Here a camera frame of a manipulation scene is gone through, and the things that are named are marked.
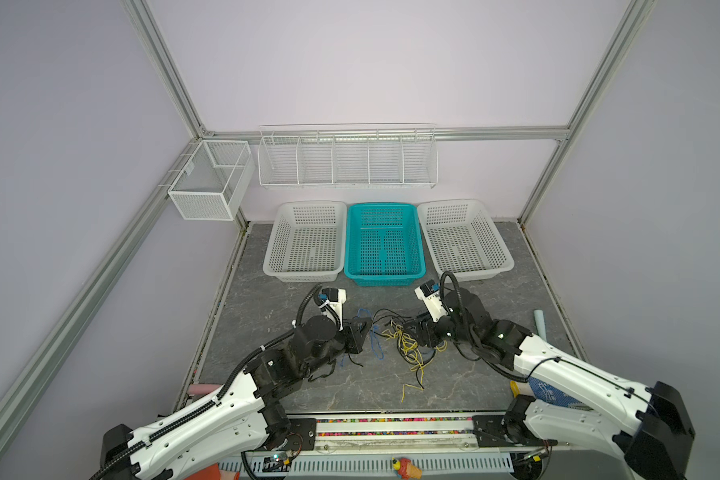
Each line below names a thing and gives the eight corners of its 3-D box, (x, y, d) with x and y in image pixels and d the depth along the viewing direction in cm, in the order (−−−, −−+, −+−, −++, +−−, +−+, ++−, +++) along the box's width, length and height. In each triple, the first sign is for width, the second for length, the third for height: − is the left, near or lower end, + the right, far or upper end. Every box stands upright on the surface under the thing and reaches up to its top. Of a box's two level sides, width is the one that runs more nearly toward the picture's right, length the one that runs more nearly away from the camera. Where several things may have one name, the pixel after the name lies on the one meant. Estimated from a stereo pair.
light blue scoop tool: (538, 340, 91) (542, 336, 89) (533, 312, 97) (537, 308, 95) (545, 341, 91) (549, 337, 89) (540, 313, 97) (544, 309, 95)
